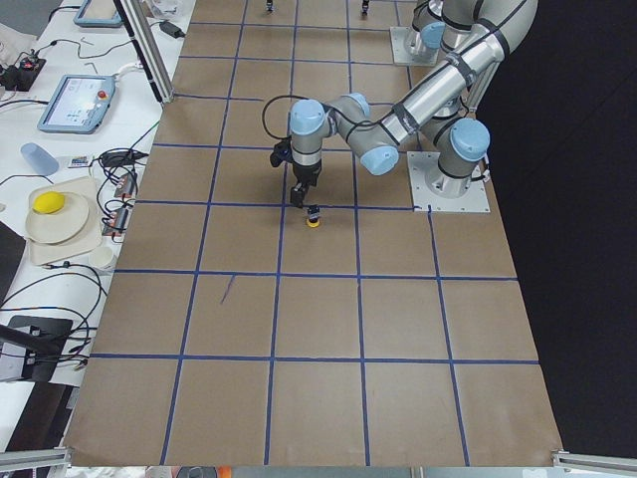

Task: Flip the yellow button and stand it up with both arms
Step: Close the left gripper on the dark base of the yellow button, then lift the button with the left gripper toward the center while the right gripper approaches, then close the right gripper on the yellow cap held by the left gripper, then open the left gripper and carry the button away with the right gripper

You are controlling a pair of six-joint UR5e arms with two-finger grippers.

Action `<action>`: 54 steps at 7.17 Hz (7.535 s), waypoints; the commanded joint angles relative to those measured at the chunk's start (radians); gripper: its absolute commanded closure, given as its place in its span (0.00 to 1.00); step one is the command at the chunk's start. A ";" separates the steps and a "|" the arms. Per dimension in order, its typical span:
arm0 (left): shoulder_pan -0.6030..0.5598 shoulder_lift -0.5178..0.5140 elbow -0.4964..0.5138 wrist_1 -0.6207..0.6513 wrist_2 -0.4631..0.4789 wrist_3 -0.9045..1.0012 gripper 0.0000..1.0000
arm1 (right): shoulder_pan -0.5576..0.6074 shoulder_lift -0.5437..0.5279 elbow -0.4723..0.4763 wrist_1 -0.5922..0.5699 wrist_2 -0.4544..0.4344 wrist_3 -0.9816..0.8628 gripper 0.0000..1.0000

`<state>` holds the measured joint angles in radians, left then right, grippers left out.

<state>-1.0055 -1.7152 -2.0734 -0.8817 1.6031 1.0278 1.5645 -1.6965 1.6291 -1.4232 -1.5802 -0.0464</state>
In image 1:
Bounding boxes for yellow push button switch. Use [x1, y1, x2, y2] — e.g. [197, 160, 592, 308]
[306, 204, 320, 228]

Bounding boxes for black power adapter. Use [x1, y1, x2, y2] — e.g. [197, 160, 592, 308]
[159, 20, 185, 39]

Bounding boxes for white paper cup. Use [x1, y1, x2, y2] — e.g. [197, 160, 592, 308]
[89, 246, 117, 273]

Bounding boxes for beige round plate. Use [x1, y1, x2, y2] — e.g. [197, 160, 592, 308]
[25, 192, 90, 244]

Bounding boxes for blue teach pendant near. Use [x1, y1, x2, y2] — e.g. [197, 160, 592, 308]
[37, 75, 116, 134]

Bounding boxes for blue teach pendant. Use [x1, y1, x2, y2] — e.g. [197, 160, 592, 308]
[37, 75, 116, 134]
[74, 0, 122, 28]

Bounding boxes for yellow lemon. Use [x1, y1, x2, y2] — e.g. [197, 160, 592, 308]
[32, 191, 66, 214]

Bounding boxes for translucent blue plastic cup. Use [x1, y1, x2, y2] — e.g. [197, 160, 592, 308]
[20, 142, 59, 176]

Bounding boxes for beige square tray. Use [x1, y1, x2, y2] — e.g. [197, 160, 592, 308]
[25, 176, 102, 266]

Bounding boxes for blue teach pendant far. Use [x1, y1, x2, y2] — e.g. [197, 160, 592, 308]
[74, 0, 122, 28]

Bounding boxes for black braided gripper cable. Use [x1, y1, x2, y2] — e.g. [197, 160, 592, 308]
[262, 94, 310, 146]

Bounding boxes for aluminium frame post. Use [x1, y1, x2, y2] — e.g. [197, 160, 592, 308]
[113, 0, 174, 104]

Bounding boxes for black camera stand base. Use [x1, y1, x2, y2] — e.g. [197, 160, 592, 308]
[1, 316, 73, 382]

